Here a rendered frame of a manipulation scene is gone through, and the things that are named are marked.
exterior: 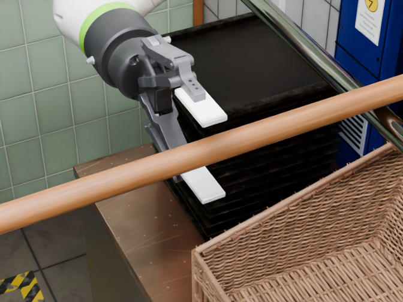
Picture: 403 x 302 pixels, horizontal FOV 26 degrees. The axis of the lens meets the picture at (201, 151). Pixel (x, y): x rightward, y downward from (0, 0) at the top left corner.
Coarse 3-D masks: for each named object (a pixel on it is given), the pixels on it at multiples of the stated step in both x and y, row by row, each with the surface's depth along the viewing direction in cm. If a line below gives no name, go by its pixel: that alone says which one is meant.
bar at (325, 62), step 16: (240, 0) 131; (256, 0) 127; (272, 16) 124; (288, 32) 121; (304, 32) 120; (304, 48) 118; (320, 48) 117; (320, 64) 115; (336, 64) 114; (336, 80) 112; (352, 80) 111; (368, 112) 107; (384, 112) 106; (384, 128) 105; (400, 128) 103; (400, 144) 103
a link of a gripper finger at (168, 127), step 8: (144, 96) 107; (144, 104) 107; (152, 112) 106; (176, 112) 107; (152, 120) 106; (160, 120) 106; (168, 120) 106; (176, 120) 107; (160, 128) 106; (168, 128) 106; (176, 128) 106; (168, 136) 106; (176, 136) 106; (168, 144) 105; (176, 144) 106
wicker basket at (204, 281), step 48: (384, 144) 156; (336, 192) 156; (384, 192) 163; (240, 240) 152; (288, 240) 158; (336, 240) 165; (384, 240) 168; (192, 288) 155; (240, 288) 160; (288, 288) 161; (336, 288) 161; (384, 288) 161
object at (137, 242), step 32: (96, 160) 191; (128, 160) 191; (128, 192) 183; (160, 192) 183; (96, 224) 187; (128, 224) 176; (160, 224) 176; (192, 224) 176; (96, 256) 197; (128, 256) 169; (160, 256) 169; (96, 288) 208; (128, 288) 177; (160, 288) 162
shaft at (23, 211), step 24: (336, 96) 103; (360, 96) 103; (384, 96) 104; (264, 120) 99; (288, 120) 100; (312, 120) 101; (336, 120) 103; (192, 144) 96; (216, 144) 97; (240, 144) 98; (264, 144) 99; (120, 168) 93; (144, 168) 94; (168, 168) 94; (192, 168) 96; (48, 192) 90; (72, 192) 91; (96, 192) 92; (120, 192) 93; (0, 216) 88; (24, 216) 89; (48, 216) 90
